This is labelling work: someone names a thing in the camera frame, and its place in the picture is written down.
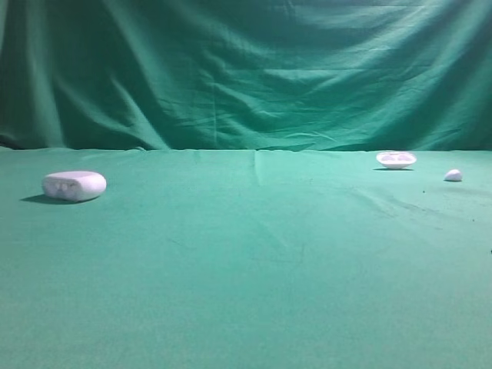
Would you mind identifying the white earphone case body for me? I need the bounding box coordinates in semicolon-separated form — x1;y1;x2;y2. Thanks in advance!
42;171;107;202

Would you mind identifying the white earphone case lid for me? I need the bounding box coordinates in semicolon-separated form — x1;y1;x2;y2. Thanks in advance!
376;151;417;170

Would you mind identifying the green table cloth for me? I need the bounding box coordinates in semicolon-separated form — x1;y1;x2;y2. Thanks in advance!
1;149;491;368

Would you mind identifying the green backdrop cloth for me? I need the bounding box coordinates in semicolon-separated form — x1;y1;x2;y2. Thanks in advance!
1;1;491;151

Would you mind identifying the small white earbud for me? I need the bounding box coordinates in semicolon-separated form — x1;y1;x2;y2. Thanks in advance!
444;169;463;182

